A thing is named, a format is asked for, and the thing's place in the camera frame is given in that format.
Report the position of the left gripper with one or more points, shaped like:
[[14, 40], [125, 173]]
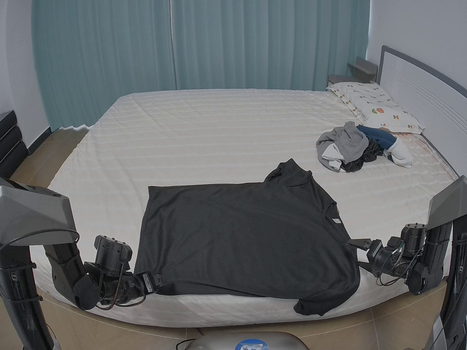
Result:
[[149, 283]]

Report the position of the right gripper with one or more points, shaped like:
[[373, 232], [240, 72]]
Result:
[[379, 257]]

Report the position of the black T-shirt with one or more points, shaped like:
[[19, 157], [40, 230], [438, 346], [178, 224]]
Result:
[[240, 239]]

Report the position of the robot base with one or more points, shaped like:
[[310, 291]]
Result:
[[226, 343]]

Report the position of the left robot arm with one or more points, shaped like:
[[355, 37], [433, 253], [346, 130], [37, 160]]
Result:
[[65, 268]]

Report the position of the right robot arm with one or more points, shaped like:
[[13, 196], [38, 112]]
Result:
[[434, 246]]

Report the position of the pile of clothes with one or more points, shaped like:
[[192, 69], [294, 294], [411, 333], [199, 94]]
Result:
[[348, 146]]

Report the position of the white printed pillow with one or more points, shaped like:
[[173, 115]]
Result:
[[375, 106]]

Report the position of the bed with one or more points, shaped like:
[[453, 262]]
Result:
[[204, 137]]

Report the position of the grey bedside table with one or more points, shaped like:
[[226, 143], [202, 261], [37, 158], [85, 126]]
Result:
[[359, 73]]

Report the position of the black chest of drawers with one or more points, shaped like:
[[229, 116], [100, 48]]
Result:
[[11, 140]]

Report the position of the blue-green curtain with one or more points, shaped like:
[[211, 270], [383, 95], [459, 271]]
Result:
[[105, 49], [270, 31]]

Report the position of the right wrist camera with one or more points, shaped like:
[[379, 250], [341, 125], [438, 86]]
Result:
[[394, 242]]

